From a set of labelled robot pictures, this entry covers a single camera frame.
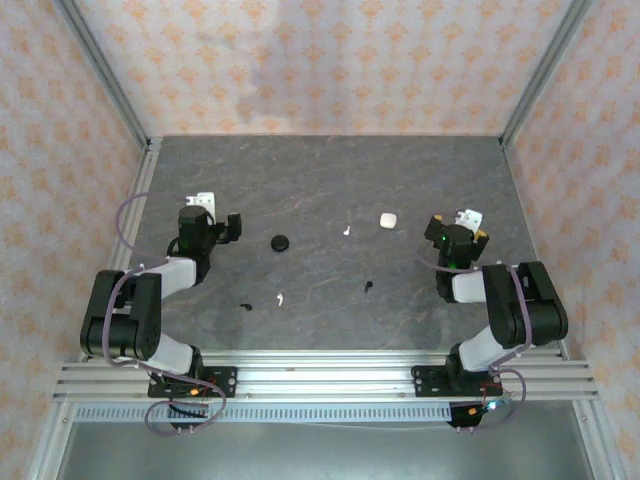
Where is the black base electronics board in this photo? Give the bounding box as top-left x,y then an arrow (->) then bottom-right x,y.
167,399 -> 211,432
448,394 -> 514,432

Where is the grey metal panel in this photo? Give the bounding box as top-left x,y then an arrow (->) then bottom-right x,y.
54,422 -> 596,480

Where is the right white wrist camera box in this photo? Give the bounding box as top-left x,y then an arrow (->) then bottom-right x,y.
454,208 -> 484,231

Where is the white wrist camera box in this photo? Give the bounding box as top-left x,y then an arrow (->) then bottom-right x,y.
184,192 -> 217,214
454,208 -> 484,231

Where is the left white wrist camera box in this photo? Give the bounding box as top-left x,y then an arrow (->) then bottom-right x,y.
184,192 -> 217,214

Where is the aluminium table side rail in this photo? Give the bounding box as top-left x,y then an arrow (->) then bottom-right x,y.
74,138 -> 162,362
499,138 -> 571,360

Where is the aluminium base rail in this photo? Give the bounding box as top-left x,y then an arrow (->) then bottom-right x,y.
52,349 -> 599,402

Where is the aluminium frame post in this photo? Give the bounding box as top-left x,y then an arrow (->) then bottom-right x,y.
53,0 -> 152,147
499,0 -> 597,149

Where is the grey slotted cable duct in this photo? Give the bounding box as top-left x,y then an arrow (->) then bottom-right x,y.
69,403 -> 454,424

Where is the aluminium frame leg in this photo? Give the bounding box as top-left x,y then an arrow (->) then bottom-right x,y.
27,399 -> 76,480
572,399 -> 629,480

